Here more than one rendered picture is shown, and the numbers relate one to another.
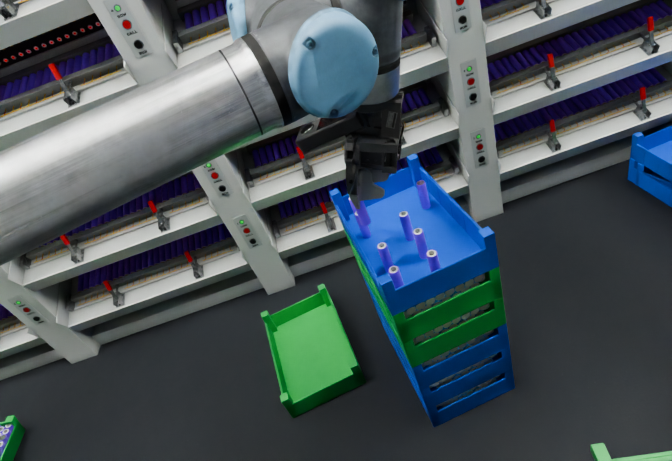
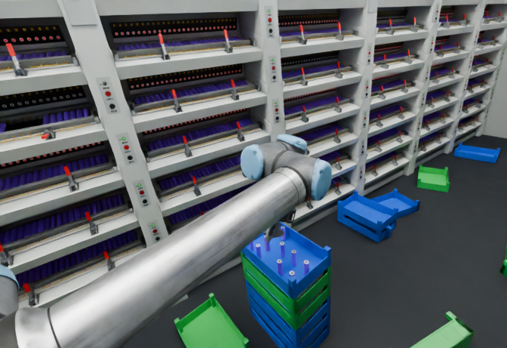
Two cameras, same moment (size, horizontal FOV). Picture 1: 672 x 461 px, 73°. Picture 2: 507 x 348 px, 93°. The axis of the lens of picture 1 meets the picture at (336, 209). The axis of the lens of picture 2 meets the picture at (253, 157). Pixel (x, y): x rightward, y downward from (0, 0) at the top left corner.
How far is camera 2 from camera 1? 35 cm
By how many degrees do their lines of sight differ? 30
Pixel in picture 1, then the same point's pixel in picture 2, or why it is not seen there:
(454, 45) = not seen: hidden behind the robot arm
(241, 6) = (260, 152)
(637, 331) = (367, 291)
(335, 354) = (226, 338)
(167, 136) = (274, 211)
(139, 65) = (127, 168)
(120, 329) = not seen: outside the picture
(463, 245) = (310, 257)
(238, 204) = not seen: hidden behind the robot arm
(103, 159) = (252, 224)
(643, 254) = (355, 254)
